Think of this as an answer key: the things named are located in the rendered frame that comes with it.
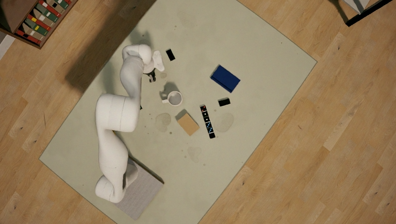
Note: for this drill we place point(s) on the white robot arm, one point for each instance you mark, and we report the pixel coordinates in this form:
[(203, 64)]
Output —
[(121, 113)]

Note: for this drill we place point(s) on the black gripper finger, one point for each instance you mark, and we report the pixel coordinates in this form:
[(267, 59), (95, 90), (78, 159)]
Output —
[(152, 78)]

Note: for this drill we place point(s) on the white mug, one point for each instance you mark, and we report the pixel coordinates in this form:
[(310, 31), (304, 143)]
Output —
[(174, 98)]

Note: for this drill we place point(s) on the dark blue rectangular block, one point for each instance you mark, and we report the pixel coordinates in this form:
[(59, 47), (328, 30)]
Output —
[(225, 79)]

